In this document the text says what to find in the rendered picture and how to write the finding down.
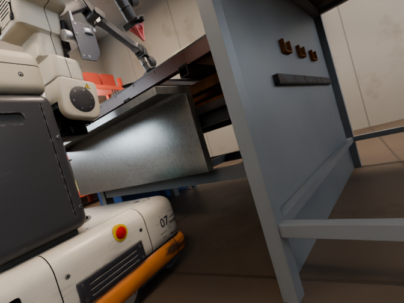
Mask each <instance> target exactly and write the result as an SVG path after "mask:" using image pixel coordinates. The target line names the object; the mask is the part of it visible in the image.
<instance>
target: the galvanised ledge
mask: <svg viewBox="0 0 404 303"><path fill-rule="evenodd" d="M185 93H191V89H190V86H164V87H153V88H151V89H149V90H147V91H146V92H144V93H142V94H141V95H139V96H138V97H136V98H134V99H132V100H131V101H129V102H127V103H125V104H124V105H122V106H121V107H119V108H117V109H115V110H114V111H112V112H110V113H109V114H107V115H105V116H104V117H102V118H100V119H98V120H97V121H95V122H94V123H92V124H90V125H89V126H87V130H88V134H86V135H84V136H82V137H80V138H78V139H75V140H73V141H69V142H64V147H65V150H66V152H68V151H70V150H72V149H74V148H76V147H78V146H80V145H82V144H84V143H86V142H88V141H90V140H92V139H94V138H97V137H98V136H101V135H103V134H104V133H107V132H109V131H110V130H113V129H115V128H116V127H119V126H121V125H122V124H125V123H127V122H128V121H131V120H133V119H134V118H137V117H139V116H140V115H143V114H145V113H146V112H149V111H151V110H152V109H155V108H157V107H158V106H161V105H163V104H164V103H167V102H169V101H170V100H173V99H175V98H176V97H179V96H181V95H182V94H185Z"/></svg>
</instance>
